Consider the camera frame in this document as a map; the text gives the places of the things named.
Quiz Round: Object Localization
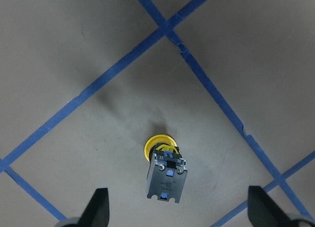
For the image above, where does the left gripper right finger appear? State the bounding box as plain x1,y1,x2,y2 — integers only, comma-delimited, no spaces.
248,186,295,227

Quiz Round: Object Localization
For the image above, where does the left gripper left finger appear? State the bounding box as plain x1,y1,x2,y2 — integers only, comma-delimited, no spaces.
77,188,109,227

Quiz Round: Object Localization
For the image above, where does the yellow push button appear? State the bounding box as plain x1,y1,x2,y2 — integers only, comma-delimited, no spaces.
144,134,188,203

